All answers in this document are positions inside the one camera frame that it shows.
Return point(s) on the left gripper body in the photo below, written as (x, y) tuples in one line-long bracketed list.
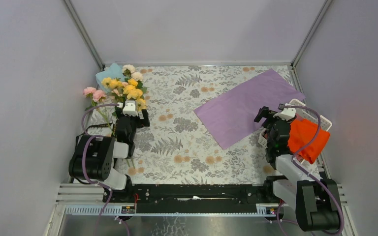
[(136, 122)]

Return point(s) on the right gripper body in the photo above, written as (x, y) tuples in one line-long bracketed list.
[(268, 125)]

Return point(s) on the pink purple wrapping paper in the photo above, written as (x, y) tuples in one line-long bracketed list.
[(230, 117)]

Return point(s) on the yellow fake flower stem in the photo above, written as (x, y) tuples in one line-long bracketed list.
[(131, 89)]

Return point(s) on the pink fake flower stem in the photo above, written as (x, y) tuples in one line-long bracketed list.
[(97, 97)]

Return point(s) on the white fake flower stem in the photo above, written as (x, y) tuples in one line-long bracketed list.
[(130, 72)]

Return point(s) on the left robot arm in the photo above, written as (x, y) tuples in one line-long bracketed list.
[(94, 157)]

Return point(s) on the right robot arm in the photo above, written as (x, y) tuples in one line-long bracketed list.
[(315, 200)]

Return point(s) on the black ribbon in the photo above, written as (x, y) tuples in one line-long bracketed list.
[(101, 129)]

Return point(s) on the orange cloth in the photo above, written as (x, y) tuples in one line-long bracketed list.
[(301, 133)]

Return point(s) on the white plastic basket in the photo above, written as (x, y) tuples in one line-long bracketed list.
[(302, 112)]

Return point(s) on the floral tablecloth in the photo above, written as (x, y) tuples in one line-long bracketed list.
[(177, 148)]

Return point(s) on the light blue folded towel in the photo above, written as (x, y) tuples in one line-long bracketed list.
[(114, 71)]

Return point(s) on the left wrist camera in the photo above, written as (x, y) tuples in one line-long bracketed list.
[(127, 108)]

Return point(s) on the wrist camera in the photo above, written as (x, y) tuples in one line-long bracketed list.
[(127, 108), (287, 112)]

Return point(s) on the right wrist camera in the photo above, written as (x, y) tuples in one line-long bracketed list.
[(287, 112)]

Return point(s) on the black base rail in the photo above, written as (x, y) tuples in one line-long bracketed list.
[(190, 198)]

